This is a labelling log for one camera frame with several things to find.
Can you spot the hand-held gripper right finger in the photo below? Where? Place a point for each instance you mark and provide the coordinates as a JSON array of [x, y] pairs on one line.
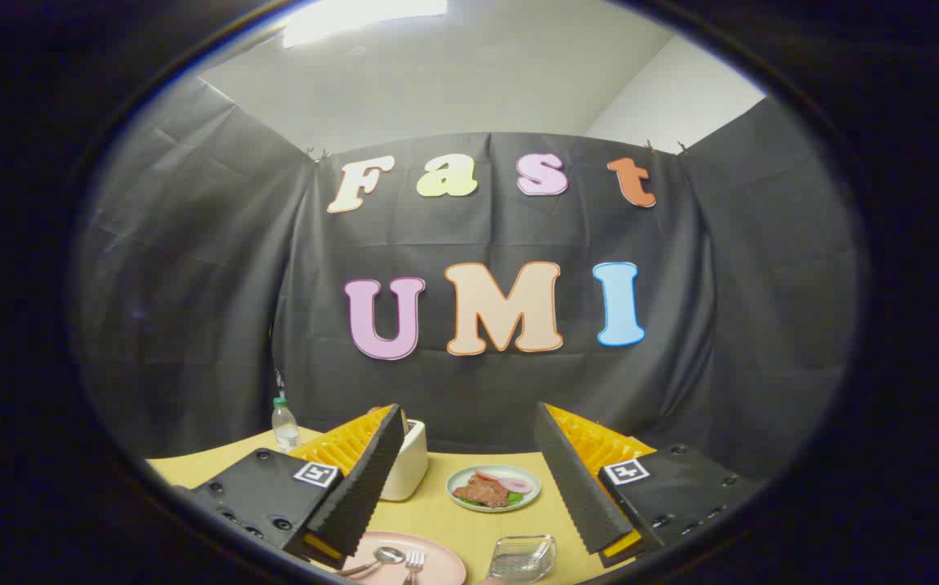
[[575, 479]]

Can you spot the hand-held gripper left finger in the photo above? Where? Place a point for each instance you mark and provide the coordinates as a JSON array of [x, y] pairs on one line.
[[364, 487]]

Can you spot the pale green food plate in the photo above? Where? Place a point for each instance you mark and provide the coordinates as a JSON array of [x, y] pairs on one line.
[[530, 497]]

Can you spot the cream white toaster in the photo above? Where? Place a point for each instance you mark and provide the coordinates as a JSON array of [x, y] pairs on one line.
[[411, 467]]

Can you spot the pink onion slice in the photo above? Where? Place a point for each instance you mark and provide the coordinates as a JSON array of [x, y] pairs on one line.
[[517, 485]]

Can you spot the green lettuce leaf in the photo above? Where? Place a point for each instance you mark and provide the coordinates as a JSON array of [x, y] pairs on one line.
[[513, 499]]

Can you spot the red tomato slice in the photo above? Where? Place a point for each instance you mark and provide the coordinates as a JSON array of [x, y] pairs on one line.
[[487, 475]]

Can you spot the brown cooked meat slice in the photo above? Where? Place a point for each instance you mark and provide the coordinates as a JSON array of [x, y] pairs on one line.
[[482, 492]]

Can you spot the clear plastic water bottle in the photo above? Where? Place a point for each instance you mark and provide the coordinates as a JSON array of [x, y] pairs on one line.
[[285, 431]]

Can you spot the pink round plate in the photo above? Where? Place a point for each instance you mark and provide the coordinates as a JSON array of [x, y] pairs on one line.
[[445, 569]]

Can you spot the ceiling light panel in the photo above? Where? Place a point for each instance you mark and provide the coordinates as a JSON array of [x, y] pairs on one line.
[[356, 18]]

